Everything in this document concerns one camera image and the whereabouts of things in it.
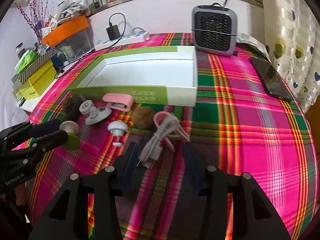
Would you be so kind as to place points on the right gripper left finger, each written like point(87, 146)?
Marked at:
point(66, 216)

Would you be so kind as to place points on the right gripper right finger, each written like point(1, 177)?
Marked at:
point(254, 216)

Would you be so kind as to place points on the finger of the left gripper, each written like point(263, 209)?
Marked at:
point(17, 134)
point(34, 153)

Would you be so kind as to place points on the white green spool gadget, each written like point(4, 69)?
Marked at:
point(72, 129)

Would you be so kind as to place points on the grey white mouse-shaped gadget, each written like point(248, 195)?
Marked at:
point(97, 115)

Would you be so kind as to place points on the small white mushroom knob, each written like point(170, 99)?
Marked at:
point(118, 129)

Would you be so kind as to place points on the pink stapler case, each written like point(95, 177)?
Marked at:
point(118, 101)

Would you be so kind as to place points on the brown walnut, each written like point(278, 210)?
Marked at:
point(142, 118)

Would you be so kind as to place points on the pink cable holder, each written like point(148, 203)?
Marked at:
point(168, 129)

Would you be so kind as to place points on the white round cap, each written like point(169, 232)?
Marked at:
point(85, 107)

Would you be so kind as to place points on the yellow box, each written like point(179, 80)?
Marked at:
point(38, 82)

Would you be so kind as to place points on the striped box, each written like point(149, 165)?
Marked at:
point(32, 67)

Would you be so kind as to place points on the plaid pink green cloth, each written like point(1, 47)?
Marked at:
point(234, 124)

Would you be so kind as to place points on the orange lid storage bin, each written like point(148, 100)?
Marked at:
point(70, 38)

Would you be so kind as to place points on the purple flower branches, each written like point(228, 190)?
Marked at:
point(34, 13)

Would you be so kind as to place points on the black smartphone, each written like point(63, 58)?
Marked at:
point(272, 82)

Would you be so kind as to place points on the white gloves pile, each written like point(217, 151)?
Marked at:
point(75, 9)

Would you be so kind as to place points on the green white cardboard box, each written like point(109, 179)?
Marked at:
point(153, 75)

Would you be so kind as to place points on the white power strip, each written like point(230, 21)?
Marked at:
point(125, 40)

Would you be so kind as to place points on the white patterned curtain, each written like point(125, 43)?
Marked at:
point(292, 35)

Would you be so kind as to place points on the grey mini heater fan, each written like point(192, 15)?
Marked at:
point(214, 29)

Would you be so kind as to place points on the black charger with cable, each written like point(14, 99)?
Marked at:
point(114, 35)

